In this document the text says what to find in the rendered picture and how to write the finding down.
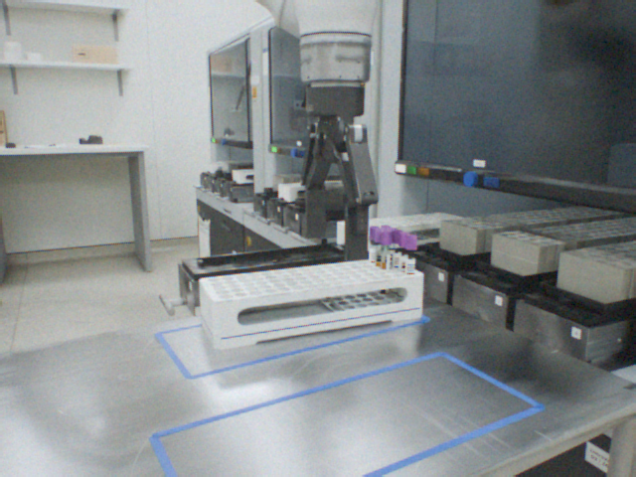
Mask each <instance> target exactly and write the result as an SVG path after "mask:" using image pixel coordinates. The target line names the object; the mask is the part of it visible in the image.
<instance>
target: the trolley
mask: <svg viewBox="0 0 636 477"><path fill-rule="evenodd" d="M611 429H612V436H611V442H610V450H609V457H608V464H607V477H636V383H634V382H632V381H630V380H627V379H622V378H620V377H618V376H615V375H613V374H610V373H608V372H606V371H603V370H602V369H600V368H597V367H595V366H592V365H590V364H589V363H586V362H584V361H582V360H579V359H577V358H574V357H572V356H570V355H568V354H566V353H563V352H561V351H559V350H556V349H554V348H552V347H549V346H544V345H542V344H540V343H538V342H536V341H534V340H531V339H529V338H526V337H524V336H522V335H519V334H517V333H514V332H512V331H510V330H507V329H506V328H504V327H501V326H499V325H496V324H494V323H492V322H489V321H487V320H485V319H482V318H480V317H477V316H476V315H474V314H469V313H466V312H464V311H462V310H459V309H457V308H455V307H452V306H450V305H447V304H446V303H444V302H441V301H439V300H437V299H434V298H432V297H429V296H427V295H425V294H422V312H421V316H420V317H417V318H412V319H405V320H399V321H394V322H393V321H392V320H391V321H385V322H379V323H373V324H367V325H360V326H355V327H349V328H343V329H336V330H330V331H325V332H319V333H312V334H306V335H300V336H295V337H288V338H282V339H276V340H269V341H264V342H258V343H255V344H250V345H244V346H238V347H232V348H226V349H214V348H213V346H212V344H211V341H210V339H209V337H208V335H207V333H206V331H205V329H204V327H203V325H202V318H201V315H197V316H191V317H186V318H181V319H176V320H171V321H165V322H160V323H155V324H150V325H145V326H140V327H134V328H129V329H123V330H119V331H114V332H108V333H103V334H98V335H92V336H88V337H83V338H77V339H72V340H66V341H62V342H57V343H52V344H47V345H42V346H36V347H25V348H21V349H16V350H10V351H5V352H0V477H512V476H514V475H516V474H518V473H520V472H523V471H525V470H527V469H531V468H533V467H535V466H537V465H539V464H541V463H542V462H545V461H547V460H549V459H551V458H553V457H555V456H557V455H559V454H561V453H563V452H566V451H568V450H570V449H572V448H573V447H575V446H577V445H578V444H580V443H582V442H584V441H587V440H591V439H593V438H595V437H597V436H599V435H601V434H603V433H605V432H606V431H609V430H611Z"/></svg>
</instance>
